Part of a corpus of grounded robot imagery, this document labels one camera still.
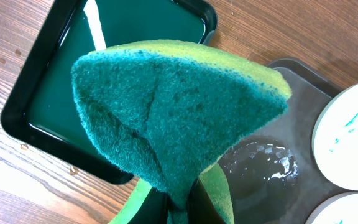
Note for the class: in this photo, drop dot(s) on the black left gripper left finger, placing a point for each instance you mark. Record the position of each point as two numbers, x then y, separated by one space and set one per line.
154 209

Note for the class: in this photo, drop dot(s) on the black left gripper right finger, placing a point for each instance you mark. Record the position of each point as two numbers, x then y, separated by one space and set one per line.
200 208

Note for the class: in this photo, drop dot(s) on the green yellow sponge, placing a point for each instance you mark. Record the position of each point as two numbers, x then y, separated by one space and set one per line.
167 110

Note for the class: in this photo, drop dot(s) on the white plate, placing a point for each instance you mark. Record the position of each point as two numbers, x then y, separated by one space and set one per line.
335 140
339 209

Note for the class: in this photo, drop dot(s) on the white plate back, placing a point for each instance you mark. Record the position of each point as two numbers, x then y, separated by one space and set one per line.
335 140

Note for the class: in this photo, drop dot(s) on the grey serving tray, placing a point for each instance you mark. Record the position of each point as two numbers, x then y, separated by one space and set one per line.
272 174

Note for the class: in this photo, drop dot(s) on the black water tray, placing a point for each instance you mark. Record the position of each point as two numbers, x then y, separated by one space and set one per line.
40 110

